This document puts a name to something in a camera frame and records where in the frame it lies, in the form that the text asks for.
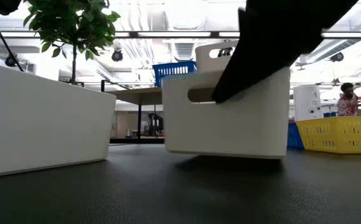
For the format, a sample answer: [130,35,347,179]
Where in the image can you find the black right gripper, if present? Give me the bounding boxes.
[211,0,360,104]

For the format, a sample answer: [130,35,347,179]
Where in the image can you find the white plastic handled basket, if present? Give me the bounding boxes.
[0,60,117,180]
[161,67,291,160]
[195,40,240,75]

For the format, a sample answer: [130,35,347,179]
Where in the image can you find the blue plastic mesh basket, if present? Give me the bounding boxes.
[152,60,197,88]
[287,121,306,150]

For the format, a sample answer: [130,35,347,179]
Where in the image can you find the yellow plastic mesh basket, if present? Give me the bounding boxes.
[295,113,361,154]

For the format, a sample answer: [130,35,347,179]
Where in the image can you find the wooden shelf black legs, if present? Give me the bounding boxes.
[101,79,166,144]

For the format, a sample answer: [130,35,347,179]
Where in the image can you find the white cylindrical pillar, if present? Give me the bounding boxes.
[293,85,324,122]

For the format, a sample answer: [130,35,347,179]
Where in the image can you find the black ceiling spotlight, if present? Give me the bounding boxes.
[111,49,124,62]
[330,52,345,63]
[5,53,18,68]

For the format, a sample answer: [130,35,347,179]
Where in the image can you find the person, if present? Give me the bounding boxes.
[337,82,359,118]

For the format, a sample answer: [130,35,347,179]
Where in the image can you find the black table mat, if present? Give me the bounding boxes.
[0,142,361,224]

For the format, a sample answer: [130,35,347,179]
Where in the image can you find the green potted plant black pot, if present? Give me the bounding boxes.
[23,0,121,86]

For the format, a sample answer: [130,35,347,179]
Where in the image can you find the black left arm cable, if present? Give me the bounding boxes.
[0,5,25,73]

